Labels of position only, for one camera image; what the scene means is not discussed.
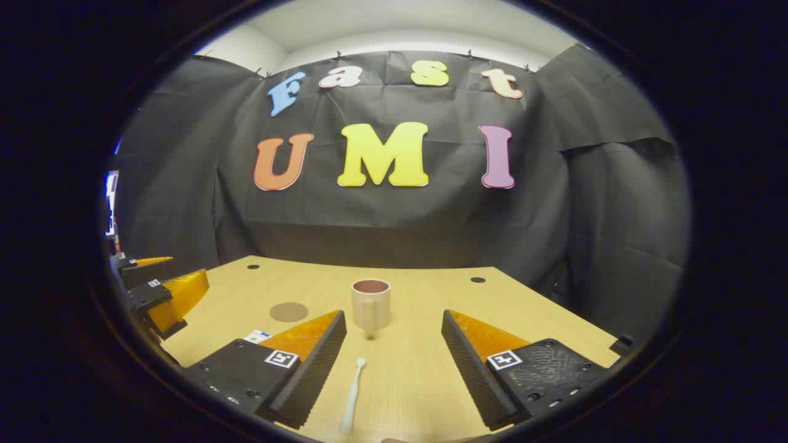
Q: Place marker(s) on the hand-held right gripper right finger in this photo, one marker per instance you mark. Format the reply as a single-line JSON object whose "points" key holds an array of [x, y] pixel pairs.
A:
{"points": [[471, 375]]}

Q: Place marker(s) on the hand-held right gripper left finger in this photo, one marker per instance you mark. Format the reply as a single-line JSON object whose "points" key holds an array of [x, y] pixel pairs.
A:
{"points": [[314, 375]]}

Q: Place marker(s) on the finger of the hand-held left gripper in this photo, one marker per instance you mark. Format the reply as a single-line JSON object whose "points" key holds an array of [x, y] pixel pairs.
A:
{"points": [[148, 295], [129, 271]]}

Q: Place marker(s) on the white toothbrush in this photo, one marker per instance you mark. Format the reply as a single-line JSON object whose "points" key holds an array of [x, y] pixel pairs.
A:
{"points": [[353, 394]]}

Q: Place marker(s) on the brown round coaster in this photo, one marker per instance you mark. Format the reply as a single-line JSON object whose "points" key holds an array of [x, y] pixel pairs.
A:
{"points": [[289, 312]]}

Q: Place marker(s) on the white toothpaste tube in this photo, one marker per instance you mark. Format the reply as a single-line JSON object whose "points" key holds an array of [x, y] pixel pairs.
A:
{"points": [[257, 336]]}

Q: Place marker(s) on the beige cup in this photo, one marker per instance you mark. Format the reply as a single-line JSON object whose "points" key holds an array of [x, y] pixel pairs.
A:
{"points": [[371, 311]]}

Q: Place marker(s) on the wooden desktop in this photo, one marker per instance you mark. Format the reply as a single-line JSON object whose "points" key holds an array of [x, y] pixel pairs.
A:
{"points": [[418, 369]]}

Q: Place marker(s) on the lit monitor screen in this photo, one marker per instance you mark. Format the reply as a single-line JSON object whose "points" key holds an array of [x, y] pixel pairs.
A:
{"points": [[111, 203]]}

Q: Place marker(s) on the small dark object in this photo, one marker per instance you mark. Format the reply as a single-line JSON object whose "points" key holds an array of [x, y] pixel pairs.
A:
{"points": [[622, 344]]}

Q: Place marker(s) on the black backdrop cloth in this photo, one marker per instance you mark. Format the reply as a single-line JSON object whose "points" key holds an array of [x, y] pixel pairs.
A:
{"points": [[431, 215]]}

